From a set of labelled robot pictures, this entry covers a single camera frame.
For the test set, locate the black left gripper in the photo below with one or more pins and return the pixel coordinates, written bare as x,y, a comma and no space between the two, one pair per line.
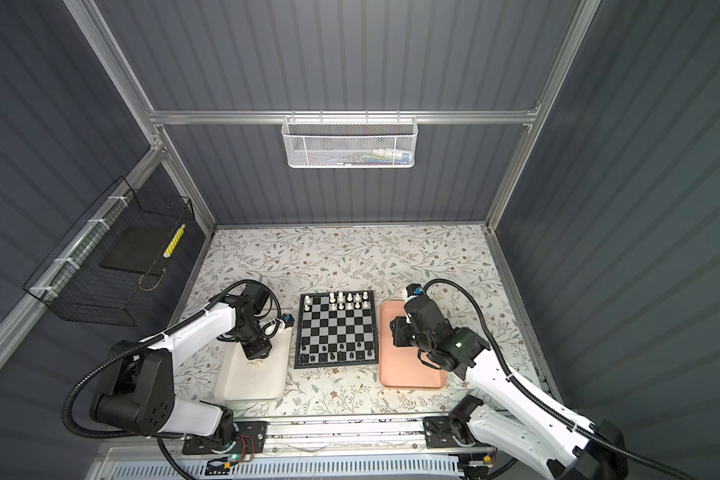
260,350

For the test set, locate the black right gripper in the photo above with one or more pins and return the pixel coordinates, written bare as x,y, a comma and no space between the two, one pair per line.
398,330

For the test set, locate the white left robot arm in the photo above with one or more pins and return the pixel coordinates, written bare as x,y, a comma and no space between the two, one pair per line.
135,391

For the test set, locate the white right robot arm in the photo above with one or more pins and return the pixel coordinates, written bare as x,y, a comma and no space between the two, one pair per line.
477,362

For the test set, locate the black white chess board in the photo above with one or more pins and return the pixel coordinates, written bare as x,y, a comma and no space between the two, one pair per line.
337,328

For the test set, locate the pink plastic tray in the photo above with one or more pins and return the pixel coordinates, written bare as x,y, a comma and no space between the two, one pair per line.
399,367

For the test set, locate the white plastic tray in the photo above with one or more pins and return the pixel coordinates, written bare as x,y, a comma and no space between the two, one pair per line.
243,380

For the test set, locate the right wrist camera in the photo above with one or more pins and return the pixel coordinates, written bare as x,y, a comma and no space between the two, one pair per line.
423,312

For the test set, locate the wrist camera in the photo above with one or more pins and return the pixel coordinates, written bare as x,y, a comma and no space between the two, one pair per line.
256,294
423,312

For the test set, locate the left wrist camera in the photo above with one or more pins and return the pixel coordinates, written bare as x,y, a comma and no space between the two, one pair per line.
256,294

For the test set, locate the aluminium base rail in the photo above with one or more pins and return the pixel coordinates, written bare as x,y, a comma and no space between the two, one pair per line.
407,433

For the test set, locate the white vented cable duct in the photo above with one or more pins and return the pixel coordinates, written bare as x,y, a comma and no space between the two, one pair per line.
337,467

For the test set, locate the black wire side basket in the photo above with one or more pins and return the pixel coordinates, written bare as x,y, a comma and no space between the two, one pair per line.
127,264

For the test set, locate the white wire wall basket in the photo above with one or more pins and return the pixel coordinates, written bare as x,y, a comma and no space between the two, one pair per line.
343,145

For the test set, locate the aluminium horizontal wall rail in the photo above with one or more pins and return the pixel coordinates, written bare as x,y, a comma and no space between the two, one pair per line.
274,117

